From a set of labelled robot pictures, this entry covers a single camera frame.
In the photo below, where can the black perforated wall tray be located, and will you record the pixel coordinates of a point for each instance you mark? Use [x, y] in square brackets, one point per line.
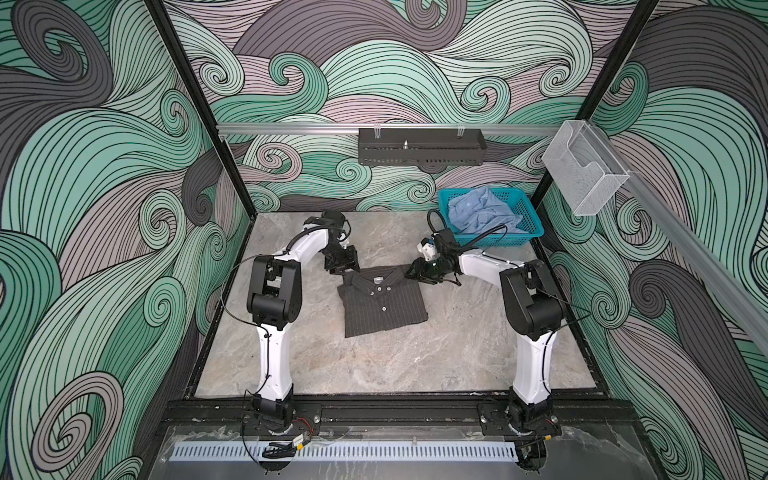
[421, 148]

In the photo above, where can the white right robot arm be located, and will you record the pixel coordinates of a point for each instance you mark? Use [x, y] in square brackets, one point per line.
[535, 314]

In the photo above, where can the clear plastic wall bin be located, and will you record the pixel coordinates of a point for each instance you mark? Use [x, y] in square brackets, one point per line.
[585, 167]

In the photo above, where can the black vertical frame post left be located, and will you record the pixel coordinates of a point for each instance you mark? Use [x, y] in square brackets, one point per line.
[174, 47]

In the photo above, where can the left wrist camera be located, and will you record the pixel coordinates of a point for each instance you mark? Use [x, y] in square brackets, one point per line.
[337, 224]

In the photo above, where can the white slotted cable duct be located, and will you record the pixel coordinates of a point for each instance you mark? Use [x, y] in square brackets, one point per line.
[352, 451]

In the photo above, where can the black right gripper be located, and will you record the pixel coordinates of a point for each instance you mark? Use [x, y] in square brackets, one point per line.
[419, 271]

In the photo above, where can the black vertical frame post right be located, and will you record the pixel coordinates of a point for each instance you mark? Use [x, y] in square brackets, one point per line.
[547, 192]

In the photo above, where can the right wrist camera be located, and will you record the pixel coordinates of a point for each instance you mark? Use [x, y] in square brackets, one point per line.
[441, 243]

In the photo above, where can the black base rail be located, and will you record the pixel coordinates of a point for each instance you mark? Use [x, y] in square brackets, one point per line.
[325, 416]

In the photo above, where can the aluminium side wall rail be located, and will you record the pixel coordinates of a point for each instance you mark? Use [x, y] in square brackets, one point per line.
[658, 187]

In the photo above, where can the light blue shirt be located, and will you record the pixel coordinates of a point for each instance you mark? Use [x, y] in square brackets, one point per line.
[480, 210]

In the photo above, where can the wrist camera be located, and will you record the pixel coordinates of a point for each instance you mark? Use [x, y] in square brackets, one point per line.
[337, 224]
[441, 243]

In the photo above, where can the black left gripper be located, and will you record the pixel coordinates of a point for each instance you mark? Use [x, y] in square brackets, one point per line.
[350, 262]

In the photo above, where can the dark grey pinstripe shirt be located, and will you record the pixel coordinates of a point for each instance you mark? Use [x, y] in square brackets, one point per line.
[380, 299]

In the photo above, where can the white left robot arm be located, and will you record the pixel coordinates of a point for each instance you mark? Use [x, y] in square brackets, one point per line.
[274, 301]

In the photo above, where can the teal plastic basket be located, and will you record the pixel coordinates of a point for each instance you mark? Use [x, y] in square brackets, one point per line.
[519, 203]

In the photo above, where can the black vertical frame post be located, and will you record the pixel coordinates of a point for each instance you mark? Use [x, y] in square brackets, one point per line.
[174, 47]
[547, 192]

